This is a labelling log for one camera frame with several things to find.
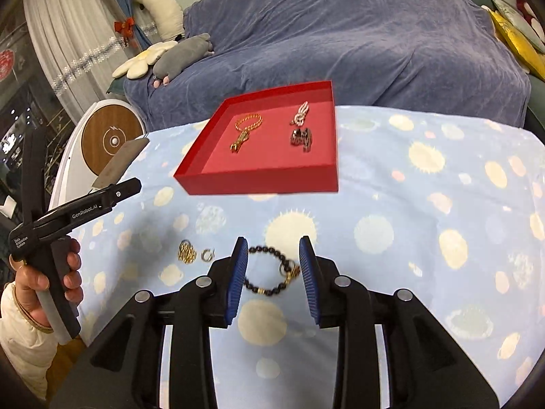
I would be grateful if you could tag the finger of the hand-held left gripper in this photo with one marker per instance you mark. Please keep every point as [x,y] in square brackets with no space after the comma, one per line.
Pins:
[98,201]
[35,170]

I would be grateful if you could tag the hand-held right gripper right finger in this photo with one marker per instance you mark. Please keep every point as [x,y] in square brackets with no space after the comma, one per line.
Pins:
[309,283]

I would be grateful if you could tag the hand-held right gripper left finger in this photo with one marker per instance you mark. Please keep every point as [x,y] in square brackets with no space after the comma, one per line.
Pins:
[236,283]

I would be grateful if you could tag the red tray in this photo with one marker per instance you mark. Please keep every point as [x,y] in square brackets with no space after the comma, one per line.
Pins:
[264,166]

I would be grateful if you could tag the person's left forearm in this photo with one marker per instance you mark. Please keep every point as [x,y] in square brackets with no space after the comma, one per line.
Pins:
[21,349]

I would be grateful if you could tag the person's left hand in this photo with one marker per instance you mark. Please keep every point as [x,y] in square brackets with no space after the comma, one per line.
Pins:
[30,285]

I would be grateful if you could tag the gold bangle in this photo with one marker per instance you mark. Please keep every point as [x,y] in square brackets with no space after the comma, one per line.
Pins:
[32,323]

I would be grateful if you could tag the white round wooden-faced appliance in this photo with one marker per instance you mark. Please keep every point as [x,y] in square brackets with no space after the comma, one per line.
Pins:
[108,136]

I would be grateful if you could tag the red round window decal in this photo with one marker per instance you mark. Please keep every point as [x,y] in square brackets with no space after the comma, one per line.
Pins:
[6,64]

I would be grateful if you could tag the light blue dotted blanket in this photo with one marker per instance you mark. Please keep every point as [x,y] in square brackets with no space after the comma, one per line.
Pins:
[404,221]

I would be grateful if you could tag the dark hair clip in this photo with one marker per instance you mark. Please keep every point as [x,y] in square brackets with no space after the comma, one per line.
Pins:
[301,138]

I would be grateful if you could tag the white flower cushion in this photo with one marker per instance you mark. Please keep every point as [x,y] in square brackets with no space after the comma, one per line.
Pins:
[138,61]

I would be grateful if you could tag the white sheer curtain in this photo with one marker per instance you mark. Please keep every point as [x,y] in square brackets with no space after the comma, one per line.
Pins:
[68,21]

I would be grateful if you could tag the red bow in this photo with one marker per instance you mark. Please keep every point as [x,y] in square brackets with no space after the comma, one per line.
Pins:
[125,27]

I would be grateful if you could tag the pearl brooch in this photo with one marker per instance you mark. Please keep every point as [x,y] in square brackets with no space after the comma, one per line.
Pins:
[300,114]

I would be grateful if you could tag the grey plush toy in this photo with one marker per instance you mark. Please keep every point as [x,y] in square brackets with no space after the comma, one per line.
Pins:
[183,53]

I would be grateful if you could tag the white plush toy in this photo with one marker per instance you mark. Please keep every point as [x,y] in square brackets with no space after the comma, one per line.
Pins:
[164,12]

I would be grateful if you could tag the blue-grey sofa cover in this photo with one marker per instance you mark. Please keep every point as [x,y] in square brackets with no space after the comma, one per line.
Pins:
[340,30]

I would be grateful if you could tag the yellow pillow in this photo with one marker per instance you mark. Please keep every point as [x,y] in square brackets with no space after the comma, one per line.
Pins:
[517,47]

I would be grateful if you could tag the white and green pillow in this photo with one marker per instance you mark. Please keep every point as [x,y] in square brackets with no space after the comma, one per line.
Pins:
[513,19]

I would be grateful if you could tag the red plush toy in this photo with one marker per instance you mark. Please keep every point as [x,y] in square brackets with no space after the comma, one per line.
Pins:
[530,10]

